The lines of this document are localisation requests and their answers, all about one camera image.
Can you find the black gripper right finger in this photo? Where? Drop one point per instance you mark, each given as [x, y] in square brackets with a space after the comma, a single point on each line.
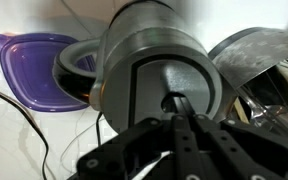
[233, 158]

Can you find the steel electric kettle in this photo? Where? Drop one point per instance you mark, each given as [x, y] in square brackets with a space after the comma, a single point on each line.
[147, 54]

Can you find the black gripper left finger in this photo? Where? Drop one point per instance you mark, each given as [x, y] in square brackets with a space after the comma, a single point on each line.
[188, 162]

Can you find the metal ladle utensil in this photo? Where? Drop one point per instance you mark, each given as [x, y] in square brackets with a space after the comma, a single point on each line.
[268, 107]

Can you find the purple plastic container lid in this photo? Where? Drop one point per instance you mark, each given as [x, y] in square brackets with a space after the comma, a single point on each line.
[27, 61]

